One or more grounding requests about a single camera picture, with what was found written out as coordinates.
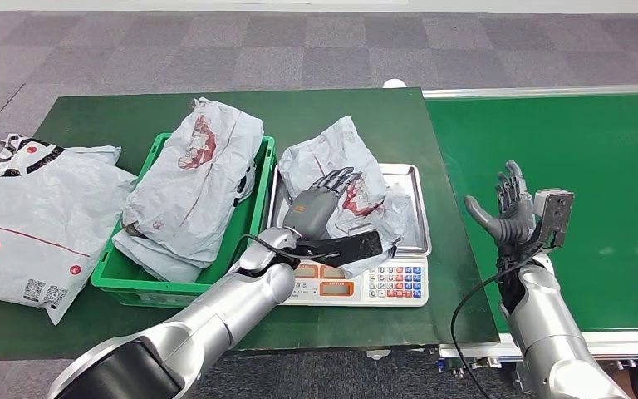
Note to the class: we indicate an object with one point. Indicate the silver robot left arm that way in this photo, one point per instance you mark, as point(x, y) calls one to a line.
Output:
point(231, 308)

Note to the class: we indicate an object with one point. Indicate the green plastic crate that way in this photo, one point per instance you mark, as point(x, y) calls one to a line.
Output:
point(132, 286)

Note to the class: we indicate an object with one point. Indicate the dark green table board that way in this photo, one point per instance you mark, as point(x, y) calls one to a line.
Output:
point(324, 110)

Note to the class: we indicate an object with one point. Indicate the large grey bag red print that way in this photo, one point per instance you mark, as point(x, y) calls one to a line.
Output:
point(33, 220)

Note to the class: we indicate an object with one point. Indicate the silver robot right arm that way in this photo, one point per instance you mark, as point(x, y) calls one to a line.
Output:
point(544, 330)

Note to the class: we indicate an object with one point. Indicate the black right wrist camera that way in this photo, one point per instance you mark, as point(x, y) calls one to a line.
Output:
point(555, 215)

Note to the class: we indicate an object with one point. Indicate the electronic scale with steel tray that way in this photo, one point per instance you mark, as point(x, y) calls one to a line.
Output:
point(401, 286)

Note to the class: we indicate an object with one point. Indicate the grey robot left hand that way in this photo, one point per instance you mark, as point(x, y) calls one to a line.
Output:
point(311, 212)

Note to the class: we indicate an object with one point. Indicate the grey parcel small red print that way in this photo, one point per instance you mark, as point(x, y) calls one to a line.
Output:
point(187, 193)

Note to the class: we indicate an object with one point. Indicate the small grey parcel black print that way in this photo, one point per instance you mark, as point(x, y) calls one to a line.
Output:
point(154, 264)

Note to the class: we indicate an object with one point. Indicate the white table foot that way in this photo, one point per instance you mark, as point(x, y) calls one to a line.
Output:
point(378, 354)

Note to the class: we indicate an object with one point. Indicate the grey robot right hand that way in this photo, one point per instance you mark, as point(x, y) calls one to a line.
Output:
point(511, 226)

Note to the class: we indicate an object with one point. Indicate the white round knob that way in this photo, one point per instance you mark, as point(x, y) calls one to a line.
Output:
point(393, 83)

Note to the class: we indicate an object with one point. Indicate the flat grey bag black print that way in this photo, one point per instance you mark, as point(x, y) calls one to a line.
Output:
point(77, 157)

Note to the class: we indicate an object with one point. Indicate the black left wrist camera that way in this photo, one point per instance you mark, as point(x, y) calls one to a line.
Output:
point(352, 248)

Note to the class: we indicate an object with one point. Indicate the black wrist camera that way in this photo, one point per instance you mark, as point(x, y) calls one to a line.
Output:
point(555, 215)
point(352, 248)

